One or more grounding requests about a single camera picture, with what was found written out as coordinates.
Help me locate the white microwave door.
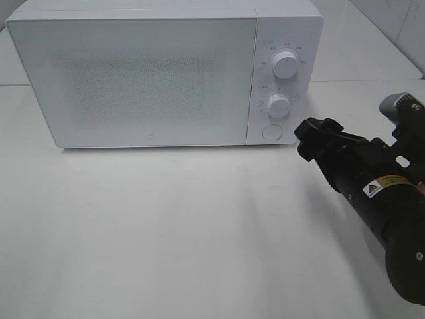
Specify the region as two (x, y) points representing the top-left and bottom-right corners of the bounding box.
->
(8, 19), (256, 148)

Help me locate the white microwave oven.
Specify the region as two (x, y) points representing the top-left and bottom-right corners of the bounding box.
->
(5, 1), (323, 148)

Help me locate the lower white timer knob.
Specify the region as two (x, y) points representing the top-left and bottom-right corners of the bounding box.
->
(266, 94), (291, 118)

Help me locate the round white door button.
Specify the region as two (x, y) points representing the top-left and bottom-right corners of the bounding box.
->
(262, 124), (283, 141)

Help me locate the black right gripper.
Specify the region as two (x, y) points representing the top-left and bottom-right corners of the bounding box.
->
(294, 116), (396, 197)

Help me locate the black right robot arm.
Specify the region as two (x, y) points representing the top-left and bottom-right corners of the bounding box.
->
(294, 118), (424, 305)

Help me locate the upper white power knob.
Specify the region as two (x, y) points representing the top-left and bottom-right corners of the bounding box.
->
(271, 49), (299, 80)

